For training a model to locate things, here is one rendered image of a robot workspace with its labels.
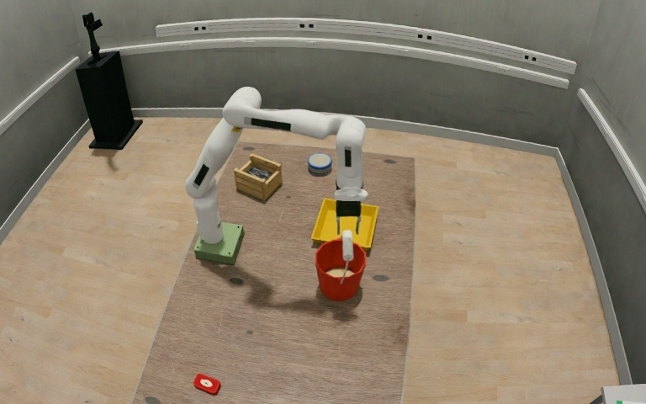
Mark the yellow square tray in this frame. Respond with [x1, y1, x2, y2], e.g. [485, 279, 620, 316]
[311, 199, 379, 252]

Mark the wooden crate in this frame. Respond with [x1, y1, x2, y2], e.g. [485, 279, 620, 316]
[234, 154, 283, 200]

